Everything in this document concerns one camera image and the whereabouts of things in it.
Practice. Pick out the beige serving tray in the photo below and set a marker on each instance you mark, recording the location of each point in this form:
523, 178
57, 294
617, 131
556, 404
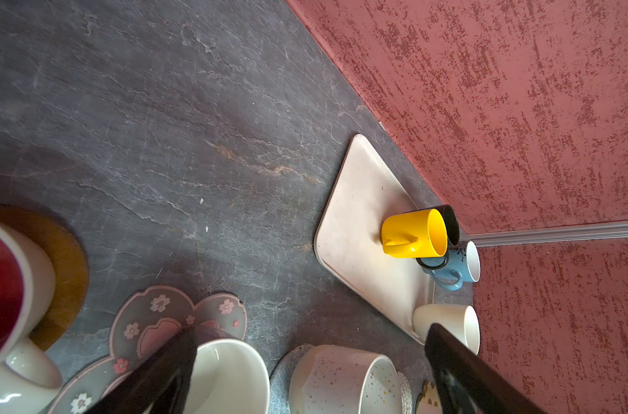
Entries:
348, 239

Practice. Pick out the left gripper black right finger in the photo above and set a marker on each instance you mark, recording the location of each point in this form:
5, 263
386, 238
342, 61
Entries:
465, 383

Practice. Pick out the black mug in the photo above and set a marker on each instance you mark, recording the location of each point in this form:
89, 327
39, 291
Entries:
451, 224

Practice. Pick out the light blue mug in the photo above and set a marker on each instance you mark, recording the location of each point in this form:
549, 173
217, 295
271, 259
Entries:
458, 266

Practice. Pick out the white mug purple band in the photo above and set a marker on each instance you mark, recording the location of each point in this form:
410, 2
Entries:
229, 376

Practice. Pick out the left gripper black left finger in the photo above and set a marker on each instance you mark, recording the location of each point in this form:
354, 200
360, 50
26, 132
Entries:
160, 385

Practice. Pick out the beige woven spiral coaster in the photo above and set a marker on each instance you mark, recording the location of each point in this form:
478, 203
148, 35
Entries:
406, 393

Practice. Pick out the yellow mug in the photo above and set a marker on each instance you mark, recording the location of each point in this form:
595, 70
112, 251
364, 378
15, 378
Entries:
415, 234

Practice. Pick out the brown paw coaster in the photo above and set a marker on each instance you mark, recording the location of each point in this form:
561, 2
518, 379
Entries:
429, 401

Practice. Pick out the amber round coaster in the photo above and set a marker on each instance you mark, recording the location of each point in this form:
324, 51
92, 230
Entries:
71, 270

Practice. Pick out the grey round coaster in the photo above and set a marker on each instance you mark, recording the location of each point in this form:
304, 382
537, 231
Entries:
280, 379

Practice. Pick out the pink flower coaster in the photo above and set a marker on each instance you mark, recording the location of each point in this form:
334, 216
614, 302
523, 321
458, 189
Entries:
145, 321

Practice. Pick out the white mug red inside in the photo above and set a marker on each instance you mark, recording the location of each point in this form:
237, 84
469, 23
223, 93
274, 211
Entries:
29, 380

